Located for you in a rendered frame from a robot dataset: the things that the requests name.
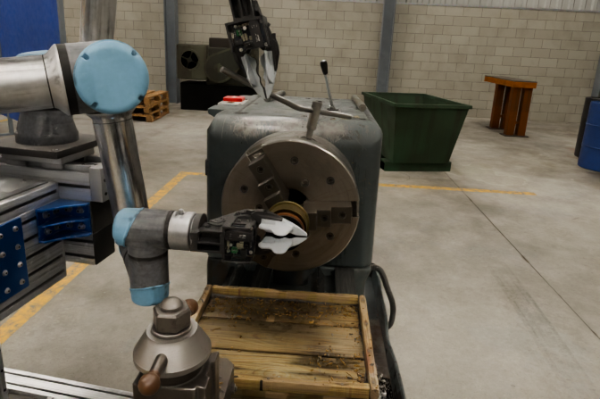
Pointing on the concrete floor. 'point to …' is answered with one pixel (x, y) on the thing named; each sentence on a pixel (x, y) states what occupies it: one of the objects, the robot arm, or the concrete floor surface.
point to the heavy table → (511, 104)
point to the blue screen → (30, 6)
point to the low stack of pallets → (152, 105)
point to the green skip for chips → (416, 129)
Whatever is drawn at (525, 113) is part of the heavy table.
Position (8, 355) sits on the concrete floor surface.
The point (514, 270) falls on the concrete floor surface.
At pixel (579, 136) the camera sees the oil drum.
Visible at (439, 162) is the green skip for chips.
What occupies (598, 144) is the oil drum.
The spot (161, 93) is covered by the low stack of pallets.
